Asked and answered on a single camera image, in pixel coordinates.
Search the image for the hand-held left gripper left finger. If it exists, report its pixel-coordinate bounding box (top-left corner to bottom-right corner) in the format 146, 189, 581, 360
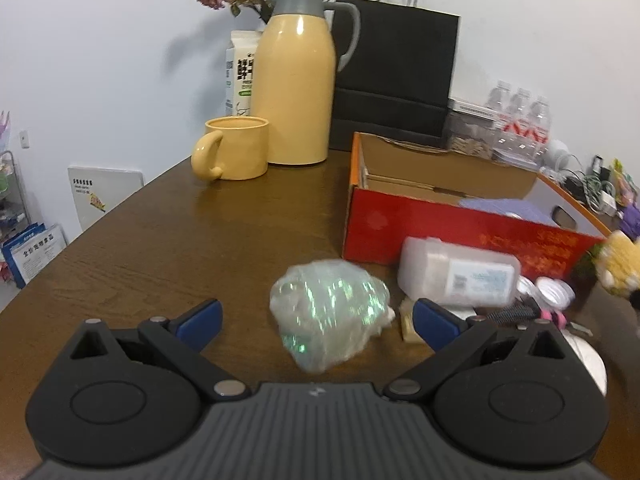
70, 299, 251, 403

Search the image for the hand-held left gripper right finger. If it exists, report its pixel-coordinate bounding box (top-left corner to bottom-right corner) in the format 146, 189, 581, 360
385, 297, 568, 403

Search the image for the clear plastic jar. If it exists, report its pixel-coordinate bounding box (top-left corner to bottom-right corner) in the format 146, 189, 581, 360
397, 236, 523, 307

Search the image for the red cardboard box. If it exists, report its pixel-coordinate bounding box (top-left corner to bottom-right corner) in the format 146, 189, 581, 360
342, 131, 613, 281

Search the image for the small white cap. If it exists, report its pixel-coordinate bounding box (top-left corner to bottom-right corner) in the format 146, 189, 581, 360
517, 276, 541, 302

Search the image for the bubble wrap bundle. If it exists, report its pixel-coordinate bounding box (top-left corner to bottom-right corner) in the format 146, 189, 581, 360
270, 258, 392, 373

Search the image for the large white cap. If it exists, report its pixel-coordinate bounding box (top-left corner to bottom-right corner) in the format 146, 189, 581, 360
535, 277, 576, 312

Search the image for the yellow white plush toy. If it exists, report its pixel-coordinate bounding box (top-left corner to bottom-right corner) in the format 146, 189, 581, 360
592, 230, 640, 297

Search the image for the beige block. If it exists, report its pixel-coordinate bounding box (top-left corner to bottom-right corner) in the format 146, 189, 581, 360
400, 297, 427, 344

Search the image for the yellow mug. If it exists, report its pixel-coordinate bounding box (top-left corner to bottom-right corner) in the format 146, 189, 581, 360
191, 116, 270, 181

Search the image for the blue white brochure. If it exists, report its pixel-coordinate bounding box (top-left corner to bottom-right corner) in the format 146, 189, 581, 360
0, 222, 68, 288

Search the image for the clear nut container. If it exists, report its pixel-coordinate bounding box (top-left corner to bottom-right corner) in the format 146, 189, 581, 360
446, 97, 501, 161

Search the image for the white robot-shaped gadget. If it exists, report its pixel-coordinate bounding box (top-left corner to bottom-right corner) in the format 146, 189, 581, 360
542, 139, 574, 177

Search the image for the purple soft item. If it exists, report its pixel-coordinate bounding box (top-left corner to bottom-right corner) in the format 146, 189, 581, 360
620, 205, 640, 239

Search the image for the yellow green snack packet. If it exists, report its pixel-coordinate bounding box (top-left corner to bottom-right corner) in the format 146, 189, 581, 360
610, 159, 634, 207

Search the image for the white milk carton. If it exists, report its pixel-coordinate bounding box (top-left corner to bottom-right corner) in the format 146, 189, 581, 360
225, 31, 263, 117

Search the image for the yellow thermos jug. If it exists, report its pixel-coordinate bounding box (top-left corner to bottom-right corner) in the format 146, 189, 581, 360
249, 0, 361, 166

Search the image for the black paper bag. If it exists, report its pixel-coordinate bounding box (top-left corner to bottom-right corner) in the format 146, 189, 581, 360
327, 0, 462, 152

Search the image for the black cable bundle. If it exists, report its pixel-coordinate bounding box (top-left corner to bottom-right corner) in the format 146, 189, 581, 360
564, 170, 596, 206

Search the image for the wire rack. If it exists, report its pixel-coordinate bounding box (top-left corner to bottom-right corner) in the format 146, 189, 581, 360
0, 150, 27, 243

